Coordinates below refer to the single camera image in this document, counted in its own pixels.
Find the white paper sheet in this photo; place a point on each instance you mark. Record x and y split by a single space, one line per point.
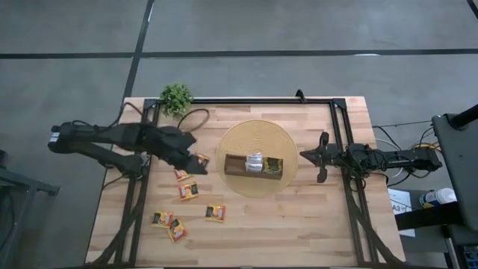
399 196

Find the black metal pole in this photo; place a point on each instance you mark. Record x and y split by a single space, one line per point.
465 116

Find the blue screen device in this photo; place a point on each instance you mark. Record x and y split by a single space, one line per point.
471 258

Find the black aluminium rig frame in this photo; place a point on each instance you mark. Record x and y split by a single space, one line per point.
242 101

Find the red orange tea bag packet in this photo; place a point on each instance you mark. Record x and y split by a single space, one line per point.
177 230
215 213
162 219
182 175
204 160
188 191

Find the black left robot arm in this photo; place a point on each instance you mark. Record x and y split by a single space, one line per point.
101 136

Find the white bottle blue label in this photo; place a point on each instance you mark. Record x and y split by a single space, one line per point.
437 198

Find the round woven straw placemat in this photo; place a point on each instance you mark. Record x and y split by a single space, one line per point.
257 138

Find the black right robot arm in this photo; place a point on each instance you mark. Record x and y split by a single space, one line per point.
396 160

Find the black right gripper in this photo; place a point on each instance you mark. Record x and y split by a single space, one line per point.
338 157

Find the brown wooden tea box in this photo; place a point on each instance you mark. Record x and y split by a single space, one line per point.
235 166

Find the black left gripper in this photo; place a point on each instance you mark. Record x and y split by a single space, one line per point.
172 143

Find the dark metal side table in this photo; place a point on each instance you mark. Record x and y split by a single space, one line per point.
45 188

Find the small black bracket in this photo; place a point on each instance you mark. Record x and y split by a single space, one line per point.
300 96

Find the green plant in white pot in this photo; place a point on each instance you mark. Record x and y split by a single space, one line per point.
175 100

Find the grey equipment cart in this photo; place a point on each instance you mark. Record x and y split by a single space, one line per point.
459 168

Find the green tea bag packet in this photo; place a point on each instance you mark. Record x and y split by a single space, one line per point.
273 165

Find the black cart leg bar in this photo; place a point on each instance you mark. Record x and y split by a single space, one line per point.
425 218

